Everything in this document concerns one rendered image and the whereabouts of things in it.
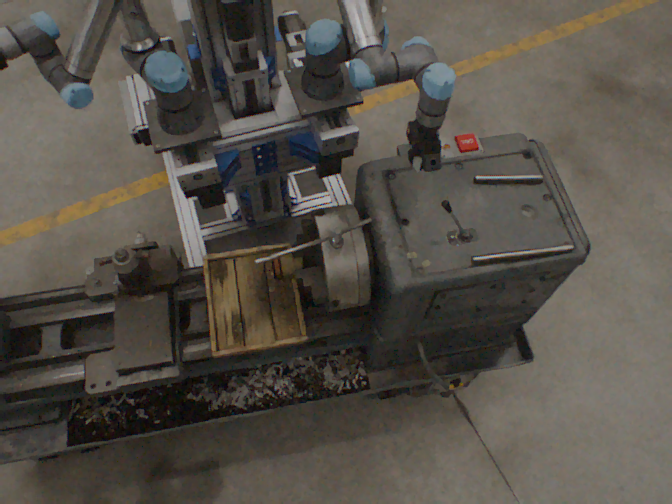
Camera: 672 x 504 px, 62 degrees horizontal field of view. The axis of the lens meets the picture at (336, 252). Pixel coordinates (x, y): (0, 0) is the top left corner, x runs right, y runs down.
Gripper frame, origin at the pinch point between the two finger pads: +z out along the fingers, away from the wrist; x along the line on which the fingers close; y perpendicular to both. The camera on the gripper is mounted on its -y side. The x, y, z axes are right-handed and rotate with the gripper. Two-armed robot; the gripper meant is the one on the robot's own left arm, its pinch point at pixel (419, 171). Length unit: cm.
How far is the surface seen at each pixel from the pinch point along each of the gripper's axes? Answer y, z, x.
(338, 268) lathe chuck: -21.8, 9.6, 27.9
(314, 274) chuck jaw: -17.6, 19.7, 34.0
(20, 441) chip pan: -36, 76, 142
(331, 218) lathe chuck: -6.8, 7.2, 27.0
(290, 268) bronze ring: -14.7, 18.8, 40.7
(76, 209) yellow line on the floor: 97, 130, 146
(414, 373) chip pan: -38, 76, 0
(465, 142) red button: 10.2, 3.3, -17.7
